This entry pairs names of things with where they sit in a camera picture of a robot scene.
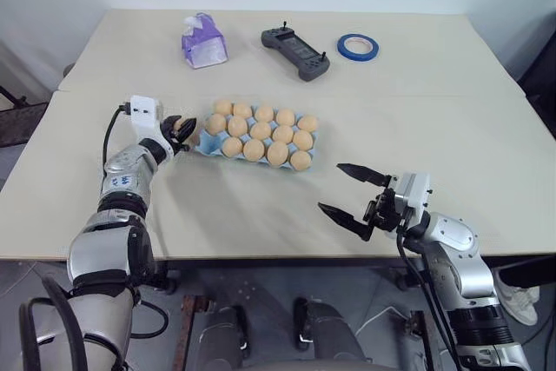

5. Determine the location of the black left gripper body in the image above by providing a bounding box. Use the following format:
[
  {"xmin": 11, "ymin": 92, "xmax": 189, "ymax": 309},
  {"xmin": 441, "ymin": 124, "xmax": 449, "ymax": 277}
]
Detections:
[{"xmin": 159, "ymin": 123, "xmax": 193, "ymax": 154}]

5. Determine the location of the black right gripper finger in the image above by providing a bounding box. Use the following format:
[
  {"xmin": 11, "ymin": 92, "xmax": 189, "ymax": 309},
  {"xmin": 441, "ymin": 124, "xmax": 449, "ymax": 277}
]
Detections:
[
  {"xmin": 335, "ymin": 162, "xmax": 387, "ymax": 189},
  {"xmin": 317, "ymin": 202, "xmax": 371, "ymax": 242}
]

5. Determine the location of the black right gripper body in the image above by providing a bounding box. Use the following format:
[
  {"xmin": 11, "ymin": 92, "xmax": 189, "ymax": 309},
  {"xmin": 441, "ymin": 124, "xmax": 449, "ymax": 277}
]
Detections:
[{"xmin": 361, "ymin": 175, "xmax": 404, "ymax": 240}]

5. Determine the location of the blue egg carton tray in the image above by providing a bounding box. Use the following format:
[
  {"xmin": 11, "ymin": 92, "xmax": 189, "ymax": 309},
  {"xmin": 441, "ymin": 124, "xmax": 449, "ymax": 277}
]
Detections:
[{"xmin": 192, "ymin": 106, "xmax": 323, "ymax": 173}]

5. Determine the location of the purple tissue pack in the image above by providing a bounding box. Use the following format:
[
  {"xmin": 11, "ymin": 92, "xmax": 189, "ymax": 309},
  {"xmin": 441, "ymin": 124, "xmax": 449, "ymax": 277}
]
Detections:
[{"xmin": 180, "ymin": 11, "xmax": 230, "ymax": 70}]

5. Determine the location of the dark rounded robot leg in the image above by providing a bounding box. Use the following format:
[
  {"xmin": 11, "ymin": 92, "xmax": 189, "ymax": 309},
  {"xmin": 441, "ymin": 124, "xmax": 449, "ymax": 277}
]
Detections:
[
  {"xmin": 197, "ymin": 301, "xmax": 253, "ymax": 371},
  {"xmin": 293, "ymin": 295, "xmax": 364, "ymax": 371}
]

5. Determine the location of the blue tape roll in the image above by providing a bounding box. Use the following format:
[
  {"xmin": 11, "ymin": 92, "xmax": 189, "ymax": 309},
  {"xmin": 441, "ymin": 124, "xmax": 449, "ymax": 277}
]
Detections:
[{"xmin": 335, "ymin": 32, "xmax": 381, "ymax": 61}]

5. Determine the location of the grey handheld remote controller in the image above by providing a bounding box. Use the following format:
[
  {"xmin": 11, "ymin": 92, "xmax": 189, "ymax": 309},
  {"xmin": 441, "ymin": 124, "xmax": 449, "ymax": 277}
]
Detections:
[{"xmin": 260, "ymin": 20, "xmax": 331, "ymax": 83}]

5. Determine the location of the black table caster wheel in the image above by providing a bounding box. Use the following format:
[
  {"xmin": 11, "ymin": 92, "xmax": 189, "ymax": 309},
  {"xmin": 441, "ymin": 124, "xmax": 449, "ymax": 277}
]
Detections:
[{"xmin": 164, "ymin": 268, "xmax": 180, "ymax": 295}]

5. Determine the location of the black metal stand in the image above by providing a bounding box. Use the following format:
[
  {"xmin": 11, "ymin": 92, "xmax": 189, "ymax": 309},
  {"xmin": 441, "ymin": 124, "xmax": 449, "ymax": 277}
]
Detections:
[{"xmin": 0, "ymin": 83, "xmax": 50, "ymax": 149}]

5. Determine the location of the white sneaker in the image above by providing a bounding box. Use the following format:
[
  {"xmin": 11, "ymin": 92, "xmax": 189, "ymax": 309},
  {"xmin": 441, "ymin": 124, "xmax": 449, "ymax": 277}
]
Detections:
[{"xmin": 493, "ymin": 269, "xmax": 540, "ymax": 327}]

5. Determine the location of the black trouser leg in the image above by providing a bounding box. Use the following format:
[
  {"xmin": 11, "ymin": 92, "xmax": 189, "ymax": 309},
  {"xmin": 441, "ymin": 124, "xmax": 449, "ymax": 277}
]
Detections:
[{"xmin": 494, "ymin": 252, "xmax": 556, "ymax": 290}]

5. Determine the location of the rusty metal bar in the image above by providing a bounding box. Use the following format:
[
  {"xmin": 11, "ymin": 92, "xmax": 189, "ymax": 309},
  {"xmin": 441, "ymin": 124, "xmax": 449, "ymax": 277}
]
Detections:
[{"xmin": 181, "ymin": 294, "xmax": 197, "ymax": 371}]

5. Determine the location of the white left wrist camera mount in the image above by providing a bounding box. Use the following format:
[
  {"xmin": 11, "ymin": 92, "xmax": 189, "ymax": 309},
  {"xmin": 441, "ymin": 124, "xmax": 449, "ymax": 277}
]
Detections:
[{"xmin": 129, "ymin": 94, "xmax": 166, "ymax": 142}]

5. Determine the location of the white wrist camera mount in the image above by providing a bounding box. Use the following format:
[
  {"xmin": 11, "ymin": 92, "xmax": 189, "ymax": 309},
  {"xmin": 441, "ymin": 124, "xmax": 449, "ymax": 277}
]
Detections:
[
  {"xmin": 395, "ymin": 171, "xmax": 434, "ymax": 221},
  {"xmin": 129, "ymin": 94, "xmax": 166, "ymax": 142}
]

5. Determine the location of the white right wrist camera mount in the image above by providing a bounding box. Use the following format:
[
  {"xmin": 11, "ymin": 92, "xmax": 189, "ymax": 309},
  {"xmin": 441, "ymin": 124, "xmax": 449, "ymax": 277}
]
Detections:
[{"xmin": 395, "ymin": 171, "xmax": 434, "ymax": 221}]

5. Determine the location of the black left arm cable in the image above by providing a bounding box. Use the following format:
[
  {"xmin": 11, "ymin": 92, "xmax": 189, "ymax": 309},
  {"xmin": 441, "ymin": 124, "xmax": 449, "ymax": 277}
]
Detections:
[{"xmin": 101, "ymin": 102, "xmax": 134, "ymax": 173}]

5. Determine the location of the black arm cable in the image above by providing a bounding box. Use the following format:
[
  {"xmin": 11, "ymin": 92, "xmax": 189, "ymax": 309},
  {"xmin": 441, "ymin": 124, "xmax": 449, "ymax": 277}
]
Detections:
[
  {"xmin": 395, "ymin": 222, "xmax": 462, "ymax": 371},
  {"xmin": 101, "ymin": 102, "xmax": 134, "ymax": 173}
]

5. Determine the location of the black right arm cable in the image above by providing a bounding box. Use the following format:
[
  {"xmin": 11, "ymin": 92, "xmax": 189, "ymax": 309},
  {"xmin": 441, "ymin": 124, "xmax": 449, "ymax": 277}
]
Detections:
[{"xmin": 395, "ymin": 222, "xmax": 462, "ymax": 371}]

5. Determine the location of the thick black shoulder cable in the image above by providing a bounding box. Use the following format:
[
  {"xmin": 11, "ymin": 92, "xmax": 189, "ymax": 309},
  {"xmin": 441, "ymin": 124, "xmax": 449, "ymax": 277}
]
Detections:
[{"xmin": 17, "ymin": 274, "xmax": 87, "ymax": 371}]

